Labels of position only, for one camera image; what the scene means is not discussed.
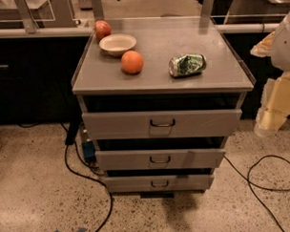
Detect blue power box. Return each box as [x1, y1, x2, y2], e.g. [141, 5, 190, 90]
[82, 141, 96, 163]

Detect grey bottom drawer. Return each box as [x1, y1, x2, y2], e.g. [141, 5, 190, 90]
[104, 175, 214, 194]

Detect grey drawer cabinet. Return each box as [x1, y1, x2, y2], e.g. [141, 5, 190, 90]
[68, 13, 260, 201]

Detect grey top drawer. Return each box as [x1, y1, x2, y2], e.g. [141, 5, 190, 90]
[82, 109, 241, 139]

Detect black cable left floor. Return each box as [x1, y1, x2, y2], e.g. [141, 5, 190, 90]
[16, 119, 114, 232]

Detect crushed green soda can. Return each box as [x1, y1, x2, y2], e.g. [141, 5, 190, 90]
[168, 53, 206, 78]

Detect black cable right floor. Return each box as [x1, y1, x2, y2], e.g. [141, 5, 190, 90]
[224, 153, 290, 232]

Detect grey middle drawer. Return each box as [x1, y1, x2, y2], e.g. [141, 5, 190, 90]
[95, 149, 225, 171]

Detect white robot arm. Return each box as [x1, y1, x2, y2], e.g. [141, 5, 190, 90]
[251, 11, 290, 137]

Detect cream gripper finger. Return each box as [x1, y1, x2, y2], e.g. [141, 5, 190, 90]
[254, 72, 290, 137]
[250, 32, 275, 57]

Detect white ceramic bowl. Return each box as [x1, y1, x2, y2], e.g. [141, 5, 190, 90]
[98, 33, 136, 57]

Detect orange fruit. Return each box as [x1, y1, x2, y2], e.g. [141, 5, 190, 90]
[121, 51, 144, 74]

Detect black cable floor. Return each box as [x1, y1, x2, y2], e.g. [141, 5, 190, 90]
[16, 119, 114, 232]
[224, 153, 290, 232]

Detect red apple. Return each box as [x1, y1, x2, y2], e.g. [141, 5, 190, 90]
[94, 20, 111, 39]

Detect white horizontal rail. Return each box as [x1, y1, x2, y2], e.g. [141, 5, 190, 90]
[0, 23, 279, 39]

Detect grey drawer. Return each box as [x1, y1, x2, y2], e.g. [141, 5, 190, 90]
[95, 149, 225, 171]
[82, 109, 241, 139]
[104, 175, 214, 194]

